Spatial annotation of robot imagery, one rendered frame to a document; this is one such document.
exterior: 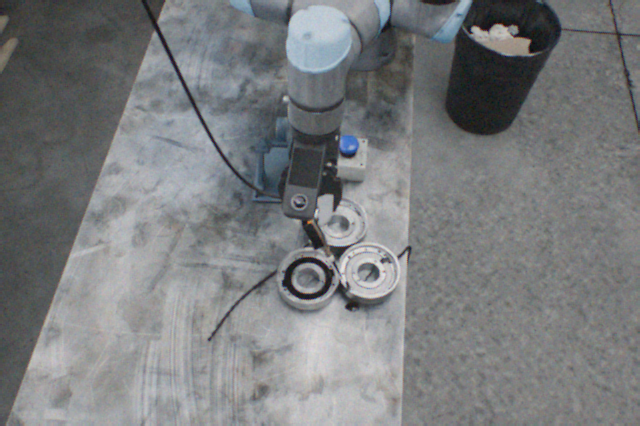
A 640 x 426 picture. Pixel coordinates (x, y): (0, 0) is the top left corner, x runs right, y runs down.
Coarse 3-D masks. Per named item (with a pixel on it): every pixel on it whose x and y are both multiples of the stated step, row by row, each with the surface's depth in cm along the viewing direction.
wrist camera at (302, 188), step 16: (304, 144) 83; (320, 144) 83; (304, 160) 82; (320, 160) 82; (288, 176) 82; (304, 176) 82; (320, 176) 82; (288, 192) 82; (304, 192) 82; (288, 208) 81; (304, 208) 81
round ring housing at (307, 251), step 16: (288, 256) 104; (304, 256) 105; (320, 256) 105; (304, 272) 105; (320, 272) 104; (336, 272) 103; (304, 288) 102; (320, 288) 102; (336, 288) 101; (304, 304) 99; (320, 304) 100
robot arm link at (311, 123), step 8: (288, 96) 79; (344, 96) 80; (288, 112) 81; (296, 112) 78; (304, 112) 78; (312, 112) 83; (320, 112) 83; (328, 112) 77; (336, 112) 78; (296, 120) 79; (304, 120) 79; (312, 120) 78; (320, 120) 78; (328, 120) 79; (336, 120) 80; (296, 128) 80; (304, 128) 80; (312, 128) 79; (320, 128) 79; (328, 128) 80; (336, 128) 81
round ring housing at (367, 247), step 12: (348, 252) 105; (360, 252) 106; (372, 252) 106; (384, 252) 106; (360, 264) 104; (372, 264) 105; (396, 264) 104; (384, 276) 103; (396, 276) 103; (372, 288) 102; (360, 300) 101; (372, 300) 101; (384, 300) 102
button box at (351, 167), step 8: (336, 136) 117; (360, 144) 117; (360, 152) 115; (344, 160) 114; (352, 160) 114; (360, 160) 114; (344, 168) 114; (352, 168) 114; (360, 168) 114; (336, 176) 117; (344, 176) 116; (352, 176) 116; (360, 176) 116
